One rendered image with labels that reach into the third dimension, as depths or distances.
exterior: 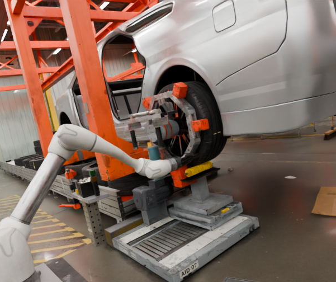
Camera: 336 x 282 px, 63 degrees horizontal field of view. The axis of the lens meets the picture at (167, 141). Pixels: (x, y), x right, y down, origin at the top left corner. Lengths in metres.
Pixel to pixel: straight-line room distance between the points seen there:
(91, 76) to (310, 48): 1.54
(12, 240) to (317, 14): 1.75
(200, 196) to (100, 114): 1.03
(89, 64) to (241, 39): 1.20
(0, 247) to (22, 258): 0.10
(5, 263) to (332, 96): 1.74
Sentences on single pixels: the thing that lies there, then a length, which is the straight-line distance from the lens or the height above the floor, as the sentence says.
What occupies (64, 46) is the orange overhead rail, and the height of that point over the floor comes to 3.26.
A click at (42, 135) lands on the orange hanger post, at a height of 0.99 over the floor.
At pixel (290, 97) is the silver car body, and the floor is 0.93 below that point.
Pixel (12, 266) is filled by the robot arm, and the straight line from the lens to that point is 1.38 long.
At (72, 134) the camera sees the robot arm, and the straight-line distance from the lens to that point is 1.46.
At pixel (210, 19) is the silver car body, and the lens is 1.88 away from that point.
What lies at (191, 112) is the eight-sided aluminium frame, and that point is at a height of 0.94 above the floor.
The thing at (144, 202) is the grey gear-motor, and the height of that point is 0.31.
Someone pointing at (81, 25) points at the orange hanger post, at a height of 1.77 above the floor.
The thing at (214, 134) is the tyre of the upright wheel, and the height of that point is 0.76.
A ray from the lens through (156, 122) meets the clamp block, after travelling 1.77.
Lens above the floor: 0.99
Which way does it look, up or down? 6 degrees down
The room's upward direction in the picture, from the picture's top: 12 degrees counter-clockwise
